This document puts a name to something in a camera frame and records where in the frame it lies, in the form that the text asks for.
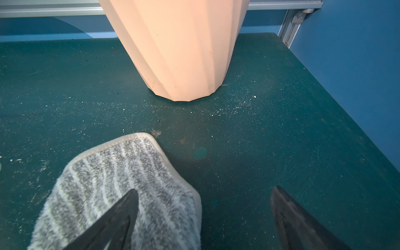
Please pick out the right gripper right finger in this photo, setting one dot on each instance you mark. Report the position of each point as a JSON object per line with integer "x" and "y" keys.
{"x": 297, "y": 228}

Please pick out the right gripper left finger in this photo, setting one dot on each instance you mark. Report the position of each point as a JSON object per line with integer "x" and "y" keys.
{"x": 113, "y": 231}

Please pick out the grey striped cloth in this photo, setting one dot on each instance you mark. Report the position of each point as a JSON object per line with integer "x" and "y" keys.
{"x": 170, "y": 209}

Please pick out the terracotta flower pot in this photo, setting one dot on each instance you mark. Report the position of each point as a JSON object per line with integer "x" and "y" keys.
{"x": 181, "y": 49}

